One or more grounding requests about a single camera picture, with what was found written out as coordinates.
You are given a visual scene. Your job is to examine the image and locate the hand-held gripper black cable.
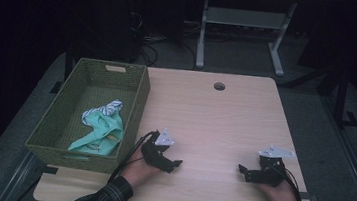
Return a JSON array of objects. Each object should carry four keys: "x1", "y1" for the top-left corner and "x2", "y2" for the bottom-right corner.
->
[
  {"x1": 270, "y1": 164, "x2": 308, "y2": 201},
  {"x1": 107, "y1": 126, "x2": 161, "y2": 187}
]

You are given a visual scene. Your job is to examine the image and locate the black metal stand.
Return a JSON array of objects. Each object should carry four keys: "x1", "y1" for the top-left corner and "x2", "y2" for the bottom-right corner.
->
[{"x1": 314, "y1": 64, "x2": 357, "y2": 130}]

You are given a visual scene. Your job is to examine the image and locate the right hand-held gripper black cable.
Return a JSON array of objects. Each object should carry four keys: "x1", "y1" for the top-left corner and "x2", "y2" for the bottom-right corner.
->
[{"x1": 270, "y1": 164, "x2": 308, "y2": 201}]

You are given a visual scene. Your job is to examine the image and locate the person's left hand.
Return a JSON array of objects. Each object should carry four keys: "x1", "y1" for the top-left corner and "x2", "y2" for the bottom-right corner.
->
[{"x1": 119, "y1": 148, "x2": 163, "y2": 191}]

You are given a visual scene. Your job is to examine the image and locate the mint green striped garment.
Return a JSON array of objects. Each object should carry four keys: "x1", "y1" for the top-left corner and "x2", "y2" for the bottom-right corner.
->
[{"x1": 68, "y1": 95, "x2": 128, "y2": 158}]

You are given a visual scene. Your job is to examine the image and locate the white desk with metal frame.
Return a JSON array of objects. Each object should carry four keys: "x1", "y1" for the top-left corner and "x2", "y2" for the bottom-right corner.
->
[{"x1": 182, "y1": 0, "x2": 346, "y2": 84}]

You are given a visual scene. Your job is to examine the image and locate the bundle of black cables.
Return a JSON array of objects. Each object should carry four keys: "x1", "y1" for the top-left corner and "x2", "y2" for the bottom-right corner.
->
[{"x1": 123, "y1": 11, "x2": 203, "y2": 71}]

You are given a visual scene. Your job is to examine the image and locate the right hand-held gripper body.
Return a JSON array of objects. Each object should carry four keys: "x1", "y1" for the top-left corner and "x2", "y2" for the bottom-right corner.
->
[{"x1": 255, "y1": 143, "x2": 297, "y2": 189}]

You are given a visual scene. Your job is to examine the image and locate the green woven basket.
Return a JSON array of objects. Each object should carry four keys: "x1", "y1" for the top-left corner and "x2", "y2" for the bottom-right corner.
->
[{"x1": 22, "y1": 52, "x2": 154, "y2": 178}]

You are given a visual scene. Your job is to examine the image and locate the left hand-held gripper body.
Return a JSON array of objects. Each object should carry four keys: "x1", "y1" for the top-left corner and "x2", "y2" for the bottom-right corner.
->
[{"x1": 138, "y1": 125, "x2": 177, "y2": 172}]

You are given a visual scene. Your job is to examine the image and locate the left hand-held gripper black cable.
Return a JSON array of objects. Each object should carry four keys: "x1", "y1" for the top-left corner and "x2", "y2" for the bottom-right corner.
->
[{"x1": 107, "y1": 126, "x2": 161, "y2": 187}]

